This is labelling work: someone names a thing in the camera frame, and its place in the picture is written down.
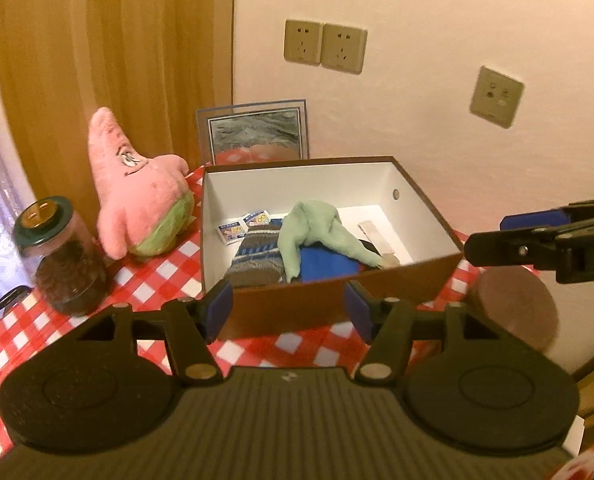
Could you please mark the framed picture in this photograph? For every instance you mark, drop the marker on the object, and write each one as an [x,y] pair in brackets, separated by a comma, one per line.
[257,125]

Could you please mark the green cloth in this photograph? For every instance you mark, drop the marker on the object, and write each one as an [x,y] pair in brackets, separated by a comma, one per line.
[312,225]

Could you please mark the small white printed packet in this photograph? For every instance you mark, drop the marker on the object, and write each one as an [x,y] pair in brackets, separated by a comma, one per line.
[257,218]

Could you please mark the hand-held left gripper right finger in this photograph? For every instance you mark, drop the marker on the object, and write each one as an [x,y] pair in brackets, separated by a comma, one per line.
[358,310]

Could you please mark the pink star plush toy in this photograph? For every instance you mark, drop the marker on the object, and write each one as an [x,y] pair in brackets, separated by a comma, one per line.
[132,190]

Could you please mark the red white checked tablecloth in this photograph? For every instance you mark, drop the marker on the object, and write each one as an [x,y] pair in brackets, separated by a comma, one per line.
[142,280]

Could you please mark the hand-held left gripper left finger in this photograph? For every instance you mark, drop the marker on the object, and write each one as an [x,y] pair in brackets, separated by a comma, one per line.
[219,307]

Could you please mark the blue towel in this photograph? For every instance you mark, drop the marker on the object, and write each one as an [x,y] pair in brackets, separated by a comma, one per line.
[327,262]

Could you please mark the small cards in box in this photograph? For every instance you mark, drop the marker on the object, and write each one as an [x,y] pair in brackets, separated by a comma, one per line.
[232,231]

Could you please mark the tan curtain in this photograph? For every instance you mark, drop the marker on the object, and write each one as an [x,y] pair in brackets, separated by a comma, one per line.
[127,35]

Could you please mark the red white printed cloth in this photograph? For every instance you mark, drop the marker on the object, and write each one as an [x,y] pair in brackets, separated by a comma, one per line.
[587,465]

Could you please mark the brown cylindrical tin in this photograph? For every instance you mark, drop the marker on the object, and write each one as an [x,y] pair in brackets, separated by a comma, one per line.
[517,305]

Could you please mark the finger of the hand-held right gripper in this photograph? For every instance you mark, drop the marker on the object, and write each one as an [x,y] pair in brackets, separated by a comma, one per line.
[532,220]
[507,247]

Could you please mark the brown cardboard box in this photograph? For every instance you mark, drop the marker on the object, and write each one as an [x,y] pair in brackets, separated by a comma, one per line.
[297,305]

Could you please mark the glass jar with dark lid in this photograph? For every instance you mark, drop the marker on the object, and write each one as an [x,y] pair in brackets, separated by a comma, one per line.
[67,275]

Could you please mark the beige wall socket with round holes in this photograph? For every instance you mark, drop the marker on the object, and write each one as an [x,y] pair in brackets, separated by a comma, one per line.
[497,97]

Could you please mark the grey patterned knit sock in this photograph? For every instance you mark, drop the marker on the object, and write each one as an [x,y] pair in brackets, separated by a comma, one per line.
[257,260]

